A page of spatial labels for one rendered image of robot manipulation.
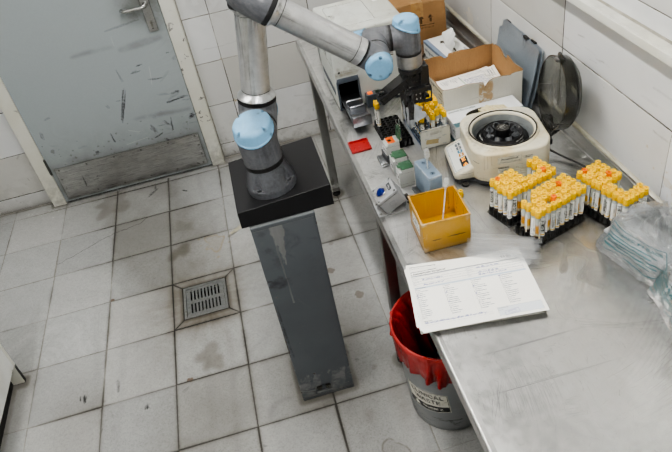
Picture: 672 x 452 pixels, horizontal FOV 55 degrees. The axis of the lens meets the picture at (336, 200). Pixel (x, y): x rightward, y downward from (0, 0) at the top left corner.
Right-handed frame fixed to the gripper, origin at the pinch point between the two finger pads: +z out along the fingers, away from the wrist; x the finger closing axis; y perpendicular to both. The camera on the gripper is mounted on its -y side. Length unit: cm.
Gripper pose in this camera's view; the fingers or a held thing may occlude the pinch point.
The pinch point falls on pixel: (408, 125)
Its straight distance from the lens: 204.0
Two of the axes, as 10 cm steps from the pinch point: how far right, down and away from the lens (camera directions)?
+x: -2.4, -5.7, 7.9
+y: 9.6, -2.6, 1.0
